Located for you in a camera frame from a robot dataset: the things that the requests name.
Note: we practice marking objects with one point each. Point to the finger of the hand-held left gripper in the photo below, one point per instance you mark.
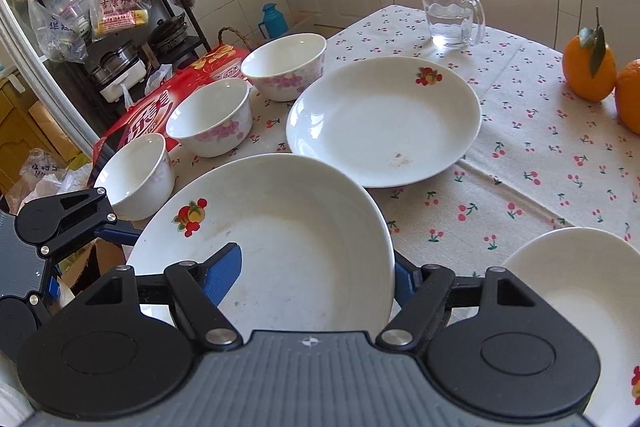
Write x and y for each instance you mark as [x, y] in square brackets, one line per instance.
[120, 236]
[42, 309]

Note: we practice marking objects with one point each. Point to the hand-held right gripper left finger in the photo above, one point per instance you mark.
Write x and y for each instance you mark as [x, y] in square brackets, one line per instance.
[222, 274]

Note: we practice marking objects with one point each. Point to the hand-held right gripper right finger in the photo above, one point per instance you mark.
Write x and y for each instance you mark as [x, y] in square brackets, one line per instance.
[404, 281]

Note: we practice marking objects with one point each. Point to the white bowl with pink flowers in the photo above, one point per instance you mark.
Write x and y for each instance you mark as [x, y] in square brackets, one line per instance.
[285, 62]
[210, 122]
[135, 177]

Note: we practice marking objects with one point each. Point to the white plate with fruit print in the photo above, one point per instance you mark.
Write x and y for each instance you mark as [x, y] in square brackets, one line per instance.
[590, 287]
[300, 217]
[385, 122]

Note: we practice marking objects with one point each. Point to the brown cardboard box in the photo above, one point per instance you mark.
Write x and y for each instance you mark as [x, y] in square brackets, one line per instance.
[95, 262]

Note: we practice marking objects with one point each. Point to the plastic bags on floor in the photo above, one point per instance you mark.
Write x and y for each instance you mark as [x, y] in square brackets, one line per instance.
[45, 177]

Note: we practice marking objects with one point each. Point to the red printed carton box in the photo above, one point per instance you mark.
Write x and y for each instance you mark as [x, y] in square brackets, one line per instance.
[145, 117]

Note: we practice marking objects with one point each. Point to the wooden cabinet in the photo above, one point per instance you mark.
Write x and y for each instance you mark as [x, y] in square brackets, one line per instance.
[25, 127]

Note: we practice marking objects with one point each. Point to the cherry print tablecloth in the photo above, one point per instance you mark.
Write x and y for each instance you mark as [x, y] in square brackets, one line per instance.
[525, 202]

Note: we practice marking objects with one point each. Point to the white electric cooker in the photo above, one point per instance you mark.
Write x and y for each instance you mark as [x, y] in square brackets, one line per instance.
[120, 77]

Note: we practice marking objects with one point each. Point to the white crumpled plastic bag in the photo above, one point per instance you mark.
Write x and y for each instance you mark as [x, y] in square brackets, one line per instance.
[155, 79]

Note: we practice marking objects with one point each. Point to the black cooking pot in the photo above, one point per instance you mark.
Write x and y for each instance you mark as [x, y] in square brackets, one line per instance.
[167, 32]

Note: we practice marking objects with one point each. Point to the clear plastic bag of goods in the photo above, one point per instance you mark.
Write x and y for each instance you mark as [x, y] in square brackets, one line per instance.
[55, 32]

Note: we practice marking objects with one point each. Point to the teal thermos flask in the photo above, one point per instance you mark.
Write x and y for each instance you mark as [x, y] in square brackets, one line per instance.
[272, 22]

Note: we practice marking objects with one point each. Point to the glass mug with water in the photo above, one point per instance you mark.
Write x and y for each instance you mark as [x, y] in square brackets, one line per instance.
[450, 17]

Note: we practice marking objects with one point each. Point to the orange with green leaf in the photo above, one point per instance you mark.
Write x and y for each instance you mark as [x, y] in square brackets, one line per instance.
[585, 72]

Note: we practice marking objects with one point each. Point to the orange without leaf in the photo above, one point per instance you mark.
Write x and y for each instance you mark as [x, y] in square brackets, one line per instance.
[630, 97]

